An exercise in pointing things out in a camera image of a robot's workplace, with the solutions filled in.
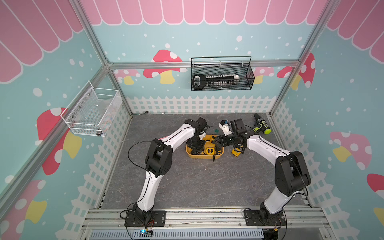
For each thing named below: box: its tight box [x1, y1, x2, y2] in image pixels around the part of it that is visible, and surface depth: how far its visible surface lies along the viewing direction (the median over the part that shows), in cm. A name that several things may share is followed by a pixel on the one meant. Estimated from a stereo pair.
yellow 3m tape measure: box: [206, 147, 215, 155], surface depth 98 cm
